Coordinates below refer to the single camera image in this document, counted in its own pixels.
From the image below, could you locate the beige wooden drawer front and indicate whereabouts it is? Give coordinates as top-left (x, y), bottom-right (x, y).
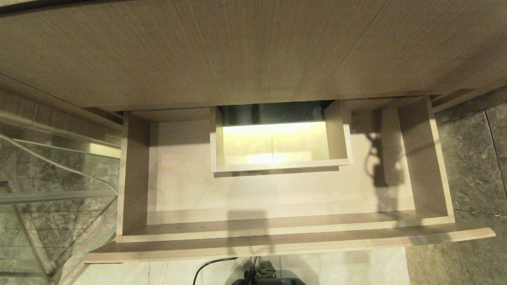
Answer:
top-left (83, 97), bottom-right (496, 264)

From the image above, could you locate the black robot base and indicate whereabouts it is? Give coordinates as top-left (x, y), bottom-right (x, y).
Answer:
top-left (230, 260), bottom-right (305, 285)

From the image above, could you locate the framed glass shower door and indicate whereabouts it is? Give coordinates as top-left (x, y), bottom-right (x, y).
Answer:
top-left (0, 113), bottom-right (121, 285)

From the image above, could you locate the beige wooden vanity cabinet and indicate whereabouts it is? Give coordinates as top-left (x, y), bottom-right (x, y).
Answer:
top-left (0, 0), bottom-right (507, 133)

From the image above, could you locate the thin white cable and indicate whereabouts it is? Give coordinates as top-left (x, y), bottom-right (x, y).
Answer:
top-left (0, 135), bottom-right (170, 285)

